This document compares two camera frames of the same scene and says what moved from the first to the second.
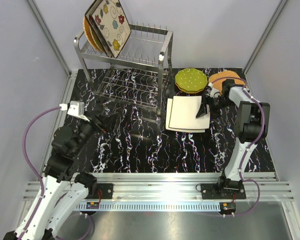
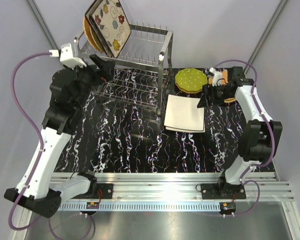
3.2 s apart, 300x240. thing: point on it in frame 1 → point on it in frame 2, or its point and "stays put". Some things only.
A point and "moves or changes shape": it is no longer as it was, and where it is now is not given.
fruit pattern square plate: x=109 y=20 stays put
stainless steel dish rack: x=135 y=76 stays put
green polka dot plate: x=191 y=79 stays put
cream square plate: x=183 y=112 moves or changes shape
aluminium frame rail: x=173 y=191 stays put
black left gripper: x=106 y=120 → x=106 y=71
